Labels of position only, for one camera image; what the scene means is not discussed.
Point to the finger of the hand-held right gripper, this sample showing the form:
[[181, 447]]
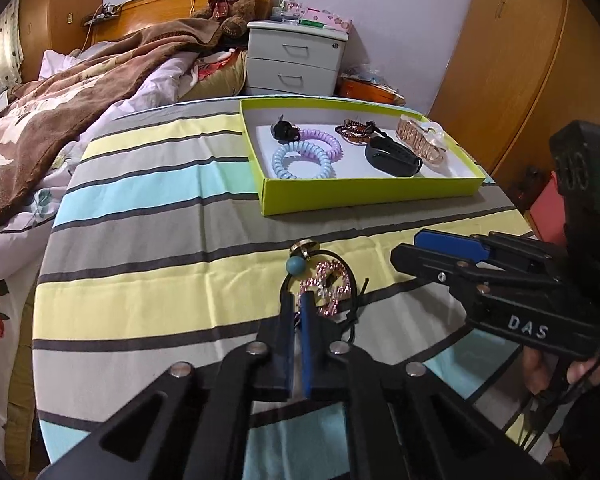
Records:
[[450, 242], [430, 262]]

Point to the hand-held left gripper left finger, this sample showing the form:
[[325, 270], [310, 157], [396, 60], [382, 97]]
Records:
[[286, 340]]

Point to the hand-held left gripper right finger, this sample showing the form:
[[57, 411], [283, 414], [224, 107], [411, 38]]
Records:
[[308, 345]]

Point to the green cardboard box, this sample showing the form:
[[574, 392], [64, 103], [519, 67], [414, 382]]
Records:
[[350, 195]]

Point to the clear rose gold claw clip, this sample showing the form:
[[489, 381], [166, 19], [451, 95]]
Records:
[[420, 140]]

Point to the black smart band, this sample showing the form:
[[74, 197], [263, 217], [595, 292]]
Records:
[[380, 152]]

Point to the person's right forearm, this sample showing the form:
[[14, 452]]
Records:
[[595, 420]]

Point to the person's right hand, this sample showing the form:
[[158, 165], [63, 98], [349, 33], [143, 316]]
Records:
[[537, 372]]

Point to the red cushion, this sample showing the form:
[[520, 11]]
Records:
[[547, 210]]

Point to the orange box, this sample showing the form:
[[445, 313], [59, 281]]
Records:
[[370, 92]]

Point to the striped tablecloth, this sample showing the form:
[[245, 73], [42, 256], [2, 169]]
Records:
[[155, 220]]

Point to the wooden wardrobe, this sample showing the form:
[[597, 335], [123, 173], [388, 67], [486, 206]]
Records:
[[510, 70]]

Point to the clear plastic bag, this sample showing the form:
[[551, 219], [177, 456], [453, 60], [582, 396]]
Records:
[[370, 77]]

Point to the grey nightstand drawer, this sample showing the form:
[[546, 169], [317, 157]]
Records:
[[290, 79]]

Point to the grey nightstand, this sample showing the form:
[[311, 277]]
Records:
[[295, 60]]

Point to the grey drawer with lock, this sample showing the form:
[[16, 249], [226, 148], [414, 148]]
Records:
[[295, 50]]

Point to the pink tissue box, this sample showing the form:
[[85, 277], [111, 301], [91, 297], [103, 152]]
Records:
[[330, 20]]

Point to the yellow mattress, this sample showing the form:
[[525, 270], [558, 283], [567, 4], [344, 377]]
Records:
[[220, 85]]

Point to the clear glass containers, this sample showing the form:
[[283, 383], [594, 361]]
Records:
[[287, 10]]

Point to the red patterned cloth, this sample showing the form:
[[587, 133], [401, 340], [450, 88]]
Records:
[[215, 65]]

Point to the brown blanket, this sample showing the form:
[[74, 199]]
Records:
[[80, 100]]

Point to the brown teddy bear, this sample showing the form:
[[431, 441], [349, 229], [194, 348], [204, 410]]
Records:
[[230, 2]]

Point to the wooden headboard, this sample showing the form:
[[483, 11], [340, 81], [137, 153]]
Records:
[[150, 15]]

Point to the power strip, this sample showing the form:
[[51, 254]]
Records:
[[102, 14]]

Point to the patterned curtain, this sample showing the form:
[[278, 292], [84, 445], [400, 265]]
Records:
[[2, 55]]

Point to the wooden door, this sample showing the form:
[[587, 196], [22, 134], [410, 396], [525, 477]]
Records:
[[60, 5]]

